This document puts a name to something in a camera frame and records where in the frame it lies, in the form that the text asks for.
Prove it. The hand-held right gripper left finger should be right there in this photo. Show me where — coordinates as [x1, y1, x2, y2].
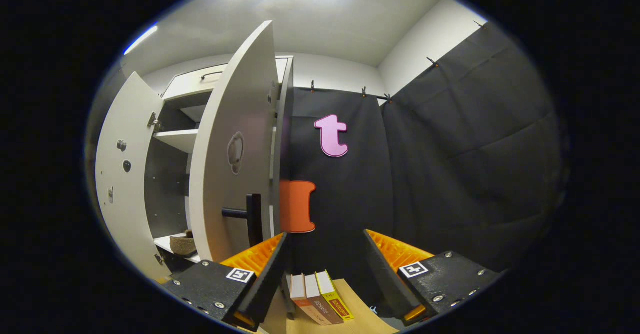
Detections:
[160, 231, 291, 332]

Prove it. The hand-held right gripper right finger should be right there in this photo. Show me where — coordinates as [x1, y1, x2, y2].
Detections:
[362, 229, 503, 325]

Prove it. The brown fuzzy shoe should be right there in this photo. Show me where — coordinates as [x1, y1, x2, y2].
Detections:
[169, 230, 199, 257]

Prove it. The white cabinet door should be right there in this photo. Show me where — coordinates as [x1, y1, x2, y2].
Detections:
[95, 71, 167, 281]
[188, 20, 282, 264]

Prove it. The white shoe cabinet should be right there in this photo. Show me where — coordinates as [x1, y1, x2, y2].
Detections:
[142, 55, 297, 274]

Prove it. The orange and white book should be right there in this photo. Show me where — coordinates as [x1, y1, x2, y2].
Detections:
[289, 273, 322, 324]

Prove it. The brown and white book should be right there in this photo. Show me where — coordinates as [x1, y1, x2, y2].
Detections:
[304, 273, 346, 325]

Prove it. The black backdrop cloth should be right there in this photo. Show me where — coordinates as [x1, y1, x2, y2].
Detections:
[281, 20, 568, 319]

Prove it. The ceiling strip light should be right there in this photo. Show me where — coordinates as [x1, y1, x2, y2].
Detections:
[123, 23, 159, 56]

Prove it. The black door handle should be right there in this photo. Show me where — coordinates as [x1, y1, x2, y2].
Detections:
[221, 193, 264, 247]

